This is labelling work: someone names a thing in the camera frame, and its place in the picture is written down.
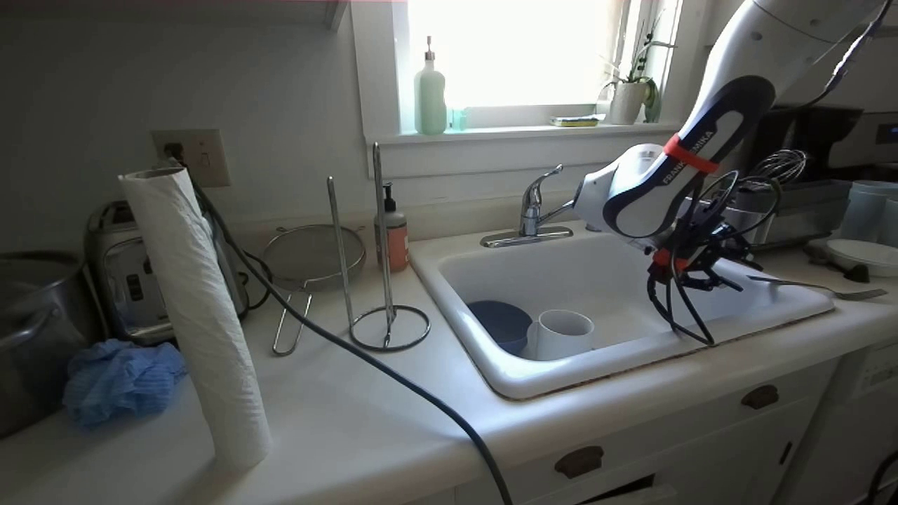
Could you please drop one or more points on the silver countertop appliance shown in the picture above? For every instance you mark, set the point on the silver countertop appliance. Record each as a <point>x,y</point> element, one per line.
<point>129,281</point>

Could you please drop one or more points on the chrome faucet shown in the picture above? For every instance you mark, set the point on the chrome faucet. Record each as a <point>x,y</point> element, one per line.
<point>535,210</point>

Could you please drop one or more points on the white wall cabinet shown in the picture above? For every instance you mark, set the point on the white wall cabinet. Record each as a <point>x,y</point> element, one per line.
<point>281,12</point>

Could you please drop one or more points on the clear plastic container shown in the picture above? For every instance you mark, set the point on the clear plastic container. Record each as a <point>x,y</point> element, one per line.
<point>871,211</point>

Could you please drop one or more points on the white plant pot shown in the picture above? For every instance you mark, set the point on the white plant pot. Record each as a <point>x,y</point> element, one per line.
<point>624,106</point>

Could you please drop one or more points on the white cup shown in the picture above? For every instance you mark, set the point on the white cup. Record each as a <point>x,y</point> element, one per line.
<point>561,340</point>

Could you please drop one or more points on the orange soap pump bottle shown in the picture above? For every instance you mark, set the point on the orange soap pump bottle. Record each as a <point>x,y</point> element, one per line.
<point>400,243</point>

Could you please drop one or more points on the blue cloth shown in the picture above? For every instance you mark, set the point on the blue cloth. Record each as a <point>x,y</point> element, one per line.
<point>115,382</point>

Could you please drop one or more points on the yellow sponge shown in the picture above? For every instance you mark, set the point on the yellow sponge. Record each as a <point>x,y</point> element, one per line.
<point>578,121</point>

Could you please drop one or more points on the blue bowl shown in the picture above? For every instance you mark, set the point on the blue bowl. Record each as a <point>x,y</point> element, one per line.
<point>500,325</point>

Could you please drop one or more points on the beige wall outlet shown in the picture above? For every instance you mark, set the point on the beige wall outlet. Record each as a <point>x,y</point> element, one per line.
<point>208,157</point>

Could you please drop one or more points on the black coffee maker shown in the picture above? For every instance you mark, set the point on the black coffee maker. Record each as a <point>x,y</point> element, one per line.
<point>824,130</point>

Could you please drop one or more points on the white paper towel roll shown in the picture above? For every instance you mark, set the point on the white paper towel roll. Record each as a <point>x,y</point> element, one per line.
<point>206,326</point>

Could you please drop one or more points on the green dish soap bottle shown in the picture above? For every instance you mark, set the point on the green dish soap bottle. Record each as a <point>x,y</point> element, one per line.
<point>431,103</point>

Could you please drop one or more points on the small teal glass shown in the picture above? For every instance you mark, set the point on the small teal glass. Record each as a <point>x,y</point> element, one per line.
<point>457,119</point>

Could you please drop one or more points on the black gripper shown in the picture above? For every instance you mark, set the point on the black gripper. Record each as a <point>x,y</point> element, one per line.
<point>702,249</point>

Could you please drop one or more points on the white kitchen sink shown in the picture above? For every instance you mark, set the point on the white kitchen sink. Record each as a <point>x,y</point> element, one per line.
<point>578,281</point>

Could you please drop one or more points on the white framed window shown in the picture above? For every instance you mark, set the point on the white framed window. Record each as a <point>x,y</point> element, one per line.
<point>515,57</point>

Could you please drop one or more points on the green plant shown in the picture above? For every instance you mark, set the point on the green plant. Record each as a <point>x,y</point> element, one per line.
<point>651,99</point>

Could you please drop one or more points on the metal mesh strainer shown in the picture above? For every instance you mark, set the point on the metal mesh strainer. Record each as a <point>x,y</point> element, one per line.
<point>311,253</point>

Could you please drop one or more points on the white base cabinet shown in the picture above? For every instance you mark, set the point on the white base cabinet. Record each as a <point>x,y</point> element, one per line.
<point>690,451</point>

